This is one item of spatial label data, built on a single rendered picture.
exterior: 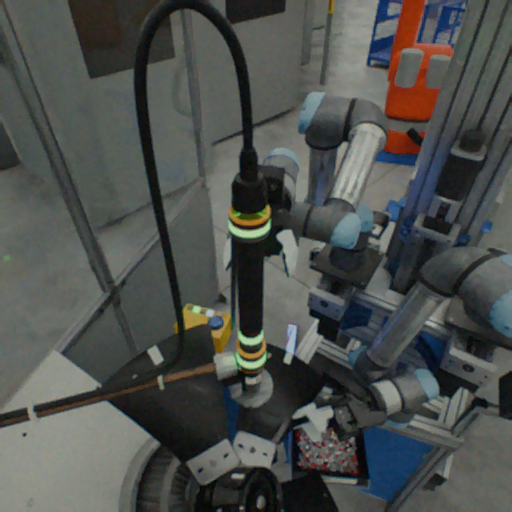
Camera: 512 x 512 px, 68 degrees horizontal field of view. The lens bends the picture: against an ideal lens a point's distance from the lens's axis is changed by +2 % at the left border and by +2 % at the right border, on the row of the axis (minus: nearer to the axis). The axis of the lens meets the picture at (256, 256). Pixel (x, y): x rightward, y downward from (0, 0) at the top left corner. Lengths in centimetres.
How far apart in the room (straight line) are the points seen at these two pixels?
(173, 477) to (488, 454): 185
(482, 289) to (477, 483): 158
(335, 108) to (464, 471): 187
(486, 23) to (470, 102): 20
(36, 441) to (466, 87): 133
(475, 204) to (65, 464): 131
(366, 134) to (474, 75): 38
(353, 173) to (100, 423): 78
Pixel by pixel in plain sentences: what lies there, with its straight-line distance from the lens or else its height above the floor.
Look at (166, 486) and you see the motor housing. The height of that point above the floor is 118.
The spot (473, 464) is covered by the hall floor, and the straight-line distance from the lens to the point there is 241.
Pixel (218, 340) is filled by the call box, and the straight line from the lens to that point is 120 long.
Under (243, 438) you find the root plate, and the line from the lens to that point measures 93.
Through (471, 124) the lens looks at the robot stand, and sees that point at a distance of 132.
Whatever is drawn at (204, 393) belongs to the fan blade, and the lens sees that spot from 78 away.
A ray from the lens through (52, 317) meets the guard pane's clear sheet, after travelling 134.
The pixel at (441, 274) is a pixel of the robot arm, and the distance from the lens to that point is 96.
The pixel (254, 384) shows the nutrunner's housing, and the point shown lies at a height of 149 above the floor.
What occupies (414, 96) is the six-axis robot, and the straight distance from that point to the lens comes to 443.
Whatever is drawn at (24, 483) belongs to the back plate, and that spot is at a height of 128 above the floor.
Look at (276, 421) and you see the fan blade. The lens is 94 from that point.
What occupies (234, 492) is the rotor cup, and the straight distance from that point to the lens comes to 82.
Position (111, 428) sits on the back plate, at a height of 121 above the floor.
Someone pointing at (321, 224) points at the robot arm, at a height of 156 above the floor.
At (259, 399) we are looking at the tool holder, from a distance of 65.
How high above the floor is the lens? 204
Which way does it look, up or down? 43 degrees down
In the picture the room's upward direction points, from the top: straight up
